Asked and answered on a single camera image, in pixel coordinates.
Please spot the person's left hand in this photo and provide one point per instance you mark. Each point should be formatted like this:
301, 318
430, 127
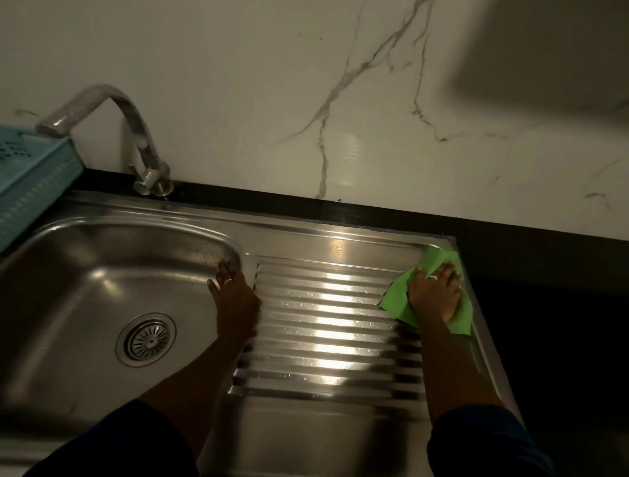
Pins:
238, 307

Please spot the person's right hand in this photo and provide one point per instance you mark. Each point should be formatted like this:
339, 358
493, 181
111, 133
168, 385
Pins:
435, 299

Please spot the person's left fingers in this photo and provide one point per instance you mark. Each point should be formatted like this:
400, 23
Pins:
227, 275

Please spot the person's right fingers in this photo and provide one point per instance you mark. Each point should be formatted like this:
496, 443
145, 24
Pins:
440, 275

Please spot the green cleaning cloth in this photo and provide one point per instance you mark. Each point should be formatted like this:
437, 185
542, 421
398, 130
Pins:
417, 304

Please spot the person's right forearm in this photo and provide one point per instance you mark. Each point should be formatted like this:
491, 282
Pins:
454, 368

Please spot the person's left forearm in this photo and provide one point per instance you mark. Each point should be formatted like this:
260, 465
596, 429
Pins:
201, 388

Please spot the stainless steel sink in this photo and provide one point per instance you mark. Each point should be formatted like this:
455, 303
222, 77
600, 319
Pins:
196, 334

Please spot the round metal sink strainer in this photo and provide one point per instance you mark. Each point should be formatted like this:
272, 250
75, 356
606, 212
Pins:
146, 339

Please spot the dark blue right sleeve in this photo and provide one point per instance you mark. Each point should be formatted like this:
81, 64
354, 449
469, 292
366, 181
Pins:
486, 442

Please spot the dark blue sleeve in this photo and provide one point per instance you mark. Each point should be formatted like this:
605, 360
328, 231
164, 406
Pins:
123, 444
486, 442

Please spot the chrome curved faucet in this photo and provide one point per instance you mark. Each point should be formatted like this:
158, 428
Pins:
127, 127

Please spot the dark blue left sleeve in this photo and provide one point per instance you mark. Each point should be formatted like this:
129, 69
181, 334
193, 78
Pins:
123, 444

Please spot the light blue plastic basket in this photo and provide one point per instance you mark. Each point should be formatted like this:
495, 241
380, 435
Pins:
29, 177

